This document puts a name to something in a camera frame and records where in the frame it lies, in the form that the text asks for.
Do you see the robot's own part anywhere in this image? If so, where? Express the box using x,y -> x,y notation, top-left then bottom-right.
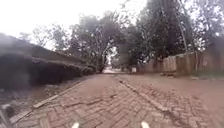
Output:
71,122 -> 81,128
140,121 -> 151,128

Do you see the row of trees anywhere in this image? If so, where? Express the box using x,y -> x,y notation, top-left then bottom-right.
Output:
18,0 -> 224,75

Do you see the dirt strip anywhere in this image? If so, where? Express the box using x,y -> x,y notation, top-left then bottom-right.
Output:
0,76 -> 85,118

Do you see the wooden fence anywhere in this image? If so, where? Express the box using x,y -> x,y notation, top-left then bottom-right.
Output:
134,44 -> 224,77

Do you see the pale stone kerb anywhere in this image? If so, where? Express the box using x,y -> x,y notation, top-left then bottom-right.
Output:
9,78 -> 90,125

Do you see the dark hedge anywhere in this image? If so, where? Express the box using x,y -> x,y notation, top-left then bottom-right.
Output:
0,53 -> 98,90

